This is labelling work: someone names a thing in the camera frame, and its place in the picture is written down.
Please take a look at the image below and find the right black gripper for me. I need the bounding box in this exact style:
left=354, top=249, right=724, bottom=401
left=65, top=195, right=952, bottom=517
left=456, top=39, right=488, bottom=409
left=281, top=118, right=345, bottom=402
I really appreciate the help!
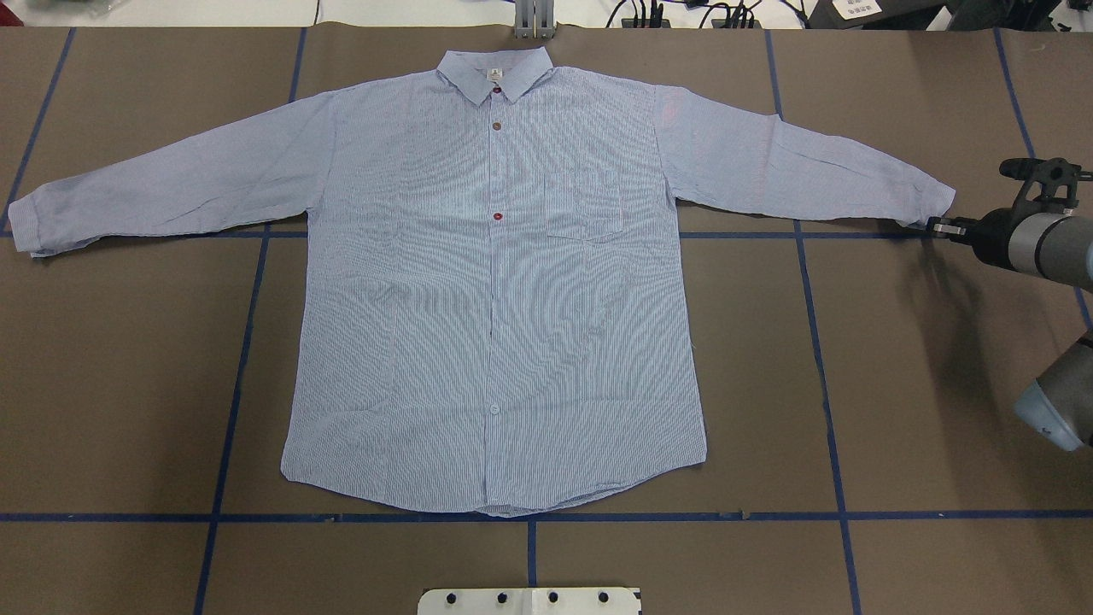
left=926, top=214, right=1012, bottom=257

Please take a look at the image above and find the light blue striped shirt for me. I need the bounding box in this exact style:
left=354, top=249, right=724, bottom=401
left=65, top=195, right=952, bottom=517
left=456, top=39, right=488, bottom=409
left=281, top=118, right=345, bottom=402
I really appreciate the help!
left=10, top=48, right=954, bottom=518

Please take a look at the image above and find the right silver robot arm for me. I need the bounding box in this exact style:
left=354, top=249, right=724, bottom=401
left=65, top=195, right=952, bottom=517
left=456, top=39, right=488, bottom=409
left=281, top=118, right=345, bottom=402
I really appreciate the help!
left=926, top=209, right=1092, bottom=452

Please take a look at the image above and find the black labelled box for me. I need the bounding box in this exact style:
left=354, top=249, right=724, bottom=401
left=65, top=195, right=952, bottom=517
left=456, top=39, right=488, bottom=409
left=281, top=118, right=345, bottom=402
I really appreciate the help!
left=807, top=1, right=947, bottom=31

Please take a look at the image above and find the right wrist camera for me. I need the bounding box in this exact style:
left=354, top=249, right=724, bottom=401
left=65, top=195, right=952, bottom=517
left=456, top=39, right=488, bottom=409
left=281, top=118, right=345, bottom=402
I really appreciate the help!
left=998, top=157, right=1092, bottom=218

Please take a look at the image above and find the aluminium frame post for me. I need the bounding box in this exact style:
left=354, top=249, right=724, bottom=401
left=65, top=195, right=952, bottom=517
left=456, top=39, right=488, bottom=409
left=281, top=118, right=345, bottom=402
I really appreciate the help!
left=512, top=0, right=557, bottom=39

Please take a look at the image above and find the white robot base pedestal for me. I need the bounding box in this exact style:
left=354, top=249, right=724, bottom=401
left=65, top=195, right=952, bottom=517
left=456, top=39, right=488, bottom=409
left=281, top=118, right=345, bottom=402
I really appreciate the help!
left=418, top=587, right=644, bottom=614

